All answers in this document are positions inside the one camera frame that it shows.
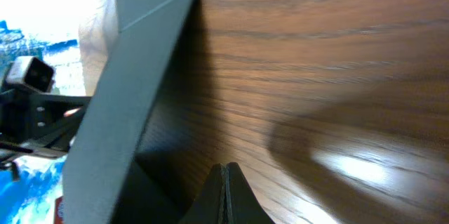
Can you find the dark green gift box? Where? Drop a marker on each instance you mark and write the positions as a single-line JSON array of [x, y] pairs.
[[99, 162]]

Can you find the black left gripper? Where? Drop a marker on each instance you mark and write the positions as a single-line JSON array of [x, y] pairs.
[[31, 121]]

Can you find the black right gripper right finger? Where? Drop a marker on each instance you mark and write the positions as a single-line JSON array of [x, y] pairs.
[[241, 205]]

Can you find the red Hello Panda box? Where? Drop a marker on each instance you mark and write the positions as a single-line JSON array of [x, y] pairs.
[[58, 211]]

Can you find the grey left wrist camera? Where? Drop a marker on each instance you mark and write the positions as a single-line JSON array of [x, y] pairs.
[[31, 73]]

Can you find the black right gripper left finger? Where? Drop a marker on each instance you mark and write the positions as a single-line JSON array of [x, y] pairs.
[[208, 207]]

